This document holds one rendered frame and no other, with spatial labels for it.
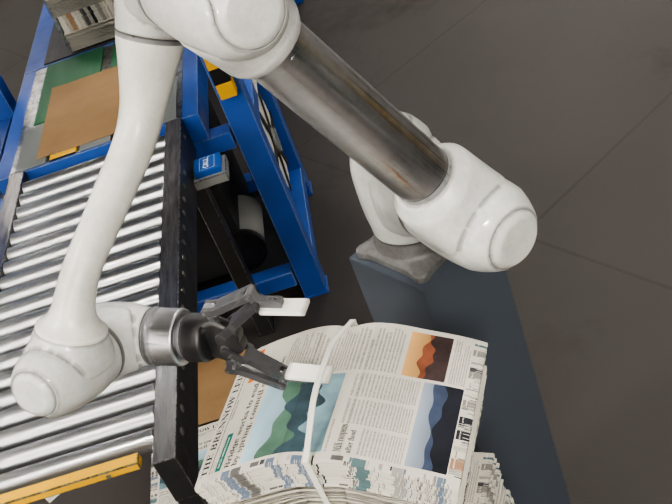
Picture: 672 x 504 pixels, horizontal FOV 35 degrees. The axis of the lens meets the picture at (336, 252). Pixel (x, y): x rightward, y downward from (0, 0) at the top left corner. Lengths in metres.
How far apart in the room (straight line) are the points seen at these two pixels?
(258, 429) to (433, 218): 0.42
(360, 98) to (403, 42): 3.38
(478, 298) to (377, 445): 0.56
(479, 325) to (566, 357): 1.08
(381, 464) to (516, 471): 0.86
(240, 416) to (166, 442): 0.44
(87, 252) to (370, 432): 0.48
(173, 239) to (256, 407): 1.03
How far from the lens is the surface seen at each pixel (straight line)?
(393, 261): 1.95
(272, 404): 1.68
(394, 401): 1.60
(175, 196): 2.82
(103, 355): 1.55
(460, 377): 1.64
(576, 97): 4.16
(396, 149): 1.56
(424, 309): 1.94
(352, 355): 1.67
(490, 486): 1.81
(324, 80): 1.45
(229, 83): 3.09
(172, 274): 2.55
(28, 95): 3.78
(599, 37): 4.51
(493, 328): 2.09
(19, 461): 2.33
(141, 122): 1.55
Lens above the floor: 2.22
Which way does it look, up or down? 36 degrees down
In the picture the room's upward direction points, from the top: 22 degrees counter-clockwise
